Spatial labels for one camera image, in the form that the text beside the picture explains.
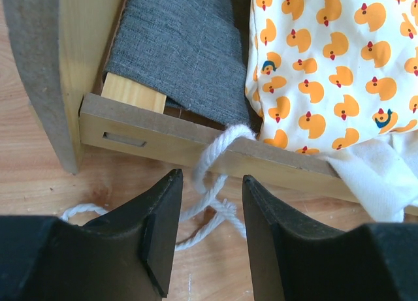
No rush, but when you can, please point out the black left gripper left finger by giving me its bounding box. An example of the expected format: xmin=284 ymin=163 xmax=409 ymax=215
xmin=1 ymin=169 xmax=183 ymax=300

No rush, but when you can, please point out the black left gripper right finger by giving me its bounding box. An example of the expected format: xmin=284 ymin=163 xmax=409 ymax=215
xmin=242 ymin=175 xmax=417 ymax=300

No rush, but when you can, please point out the duck print bed cover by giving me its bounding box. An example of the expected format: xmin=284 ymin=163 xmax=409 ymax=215
xmin=60 ymin=0 xmax=418 ymax=252

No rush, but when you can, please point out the wooden pet bed frame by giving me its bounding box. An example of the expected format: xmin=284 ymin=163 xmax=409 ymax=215
xmin=3 ymin=0 xmax=418 ymax=218

